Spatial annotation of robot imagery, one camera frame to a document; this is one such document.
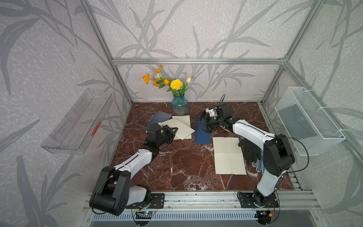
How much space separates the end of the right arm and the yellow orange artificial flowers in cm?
25

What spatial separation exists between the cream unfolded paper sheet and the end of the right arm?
0.20 metres

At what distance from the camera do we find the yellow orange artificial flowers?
2.90ft

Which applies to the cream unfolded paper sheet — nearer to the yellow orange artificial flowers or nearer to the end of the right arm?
the end of the right arm

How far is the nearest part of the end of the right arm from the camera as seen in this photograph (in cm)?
68

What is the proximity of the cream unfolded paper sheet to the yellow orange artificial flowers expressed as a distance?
42 cm

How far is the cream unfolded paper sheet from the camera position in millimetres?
862
